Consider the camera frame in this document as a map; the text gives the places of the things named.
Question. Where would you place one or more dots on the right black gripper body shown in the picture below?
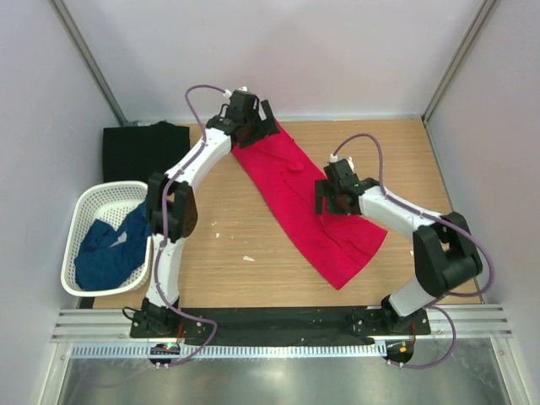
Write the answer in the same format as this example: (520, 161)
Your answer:
(334, 206)

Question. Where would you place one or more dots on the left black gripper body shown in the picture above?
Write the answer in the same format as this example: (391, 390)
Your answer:
(255, 132)

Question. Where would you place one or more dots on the red t shirt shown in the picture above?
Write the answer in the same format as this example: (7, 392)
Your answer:
(337, 247)

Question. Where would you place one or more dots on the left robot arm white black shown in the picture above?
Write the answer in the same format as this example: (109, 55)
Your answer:
(171, 207)

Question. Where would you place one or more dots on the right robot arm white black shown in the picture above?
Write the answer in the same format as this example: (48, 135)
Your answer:
(445, 256)

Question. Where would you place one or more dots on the folded black t shirt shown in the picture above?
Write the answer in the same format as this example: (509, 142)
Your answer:
(135, 153)

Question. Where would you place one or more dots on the white plastic laundry basket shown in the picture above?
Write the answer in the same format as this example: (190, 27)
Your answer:
(109, 202)

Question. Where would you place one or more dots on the blue t shirt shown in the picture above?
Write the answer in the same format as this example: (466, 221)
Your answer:
(107, 256)

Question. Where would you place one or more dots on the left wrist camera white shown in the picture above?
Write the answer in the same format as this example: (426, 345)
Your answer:
(228, 93)

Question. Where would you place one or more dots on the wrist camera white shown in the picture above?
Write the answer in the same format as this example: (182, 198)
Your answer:
(334, 159)
(228, 93)

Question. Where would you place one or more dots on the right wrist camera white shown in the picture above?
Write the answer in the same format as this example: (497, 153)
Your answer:
(334, 159)

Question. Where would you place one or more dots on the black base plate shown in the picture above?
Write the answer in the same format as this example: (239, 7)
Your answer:
(278, 326)

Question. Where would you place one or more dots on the aluminium rail frame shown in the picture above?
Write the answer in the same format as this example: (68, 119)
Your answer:
(470, 321)

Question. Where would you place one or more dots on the left aluminium corner post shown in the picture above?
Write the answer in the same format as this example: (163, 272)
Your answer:
(73, 32)

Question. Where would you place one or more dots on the aluminium corner post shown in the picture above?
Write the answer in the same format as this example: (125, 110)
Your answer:
(465, 47)
(73, 32)

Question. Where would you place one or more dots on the right aluminium corner post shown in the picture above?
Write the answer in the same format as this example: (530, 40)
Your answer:
(465, 47)

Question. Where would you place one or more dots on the white slotted cable duct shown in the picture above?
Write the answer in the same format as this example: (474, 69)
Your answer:
(175, 351)

